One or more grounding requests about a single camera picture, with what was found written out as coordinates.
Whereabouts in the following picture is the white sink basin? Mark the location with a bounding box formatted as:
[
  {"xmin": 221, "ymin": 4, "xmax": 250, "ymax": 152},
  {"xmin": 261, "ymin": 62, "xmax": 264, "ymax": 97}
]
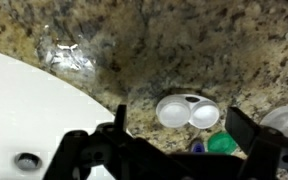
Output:
[{"xmin": 0, "ymin": 48, "xmax": 118, "ymax": 180}]

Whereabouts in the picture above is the blue razor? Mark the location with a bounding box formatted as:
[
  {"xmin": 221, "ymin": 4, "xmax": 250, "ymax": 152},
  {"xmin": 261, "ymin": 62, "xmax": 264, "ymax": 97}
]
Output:
[{"xmin": 189, "ymin": 138, "xmax": 206, "ymax": 155}]

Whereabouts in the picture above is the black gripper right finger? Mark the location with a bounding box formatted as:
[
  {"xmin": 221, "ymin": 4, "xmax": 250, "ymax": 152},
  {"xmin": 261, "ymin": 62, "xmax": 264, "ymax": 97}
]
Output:
[{"xmin": 224, "ymin": 105, "xmax": 288, "ymax": 180}]

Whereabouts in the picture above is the white contact lens case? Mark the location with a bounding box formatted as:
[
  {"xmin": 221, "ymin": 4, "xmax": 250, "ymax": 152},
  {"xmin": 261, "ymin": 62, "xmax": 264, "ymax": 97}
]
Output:
[{"xmin": 155, "ymin": 93, "xmax": 221, "ymax": 131}]

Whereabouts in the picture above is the green round cap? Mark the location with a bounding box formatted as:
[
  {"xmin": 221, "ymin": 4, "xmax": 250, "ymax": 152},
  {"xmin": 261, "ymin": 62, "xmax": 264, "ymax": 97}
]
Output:
[{"xmin": 206, "ymin": 131, "xmax": 239, "ymax": 156}]

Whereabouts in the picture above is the clear plastic water bottle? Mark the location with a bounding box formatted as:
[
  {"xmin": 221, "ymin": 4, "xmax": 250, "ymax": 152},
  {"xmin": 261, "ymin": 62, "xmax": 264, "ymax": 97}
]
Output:
[{"xmin": 259, "ymin": 103, "xmax": 288, "ymax": 140}]

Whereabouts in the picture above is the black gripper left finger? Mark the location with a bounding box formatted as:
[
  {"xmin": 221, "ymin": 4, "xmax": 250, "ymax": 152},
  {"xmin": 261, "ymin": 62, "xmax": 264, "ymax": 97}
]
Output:
[{"xmin": 42, "ymin": 104, "xmax": 142, "ymax": 180}]

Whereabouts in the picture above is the crumpled clear plastic wrapper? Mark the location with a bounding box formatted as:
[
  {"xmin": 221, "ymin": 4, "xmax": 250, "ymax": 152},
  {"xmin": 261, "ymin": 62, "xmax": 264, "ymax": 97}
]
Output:
[{"xmin": 34, "ymin": 23, "xmax": 98, "ymax": 76}]

